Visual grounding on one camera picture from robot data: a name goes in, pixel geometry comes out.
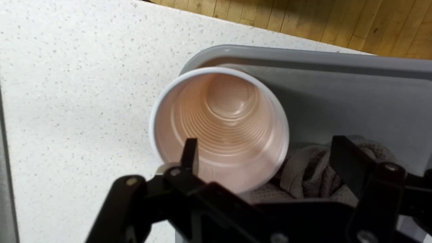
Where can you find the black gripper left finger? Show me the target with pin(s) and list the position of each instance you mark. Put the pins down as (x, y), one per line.
(180, 207)

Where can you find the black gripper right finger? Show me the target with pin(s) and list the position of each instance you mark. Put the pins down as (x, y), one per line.
(382, 198)

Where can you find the orange plastic cup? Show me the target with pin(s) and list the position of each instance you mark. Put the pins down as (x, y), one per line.
(224, 122)

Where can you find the gray plastic tray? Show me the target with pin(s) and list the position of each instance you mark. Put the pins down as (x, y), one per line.
(351, 99)

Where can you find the brown crumpled cloth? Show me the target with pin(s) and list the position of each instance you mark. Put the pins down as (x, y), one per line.
(311, 176)

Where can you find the stainless steel double sink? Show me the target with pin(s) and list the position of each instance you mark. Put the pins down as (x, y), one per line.
(6, 203)

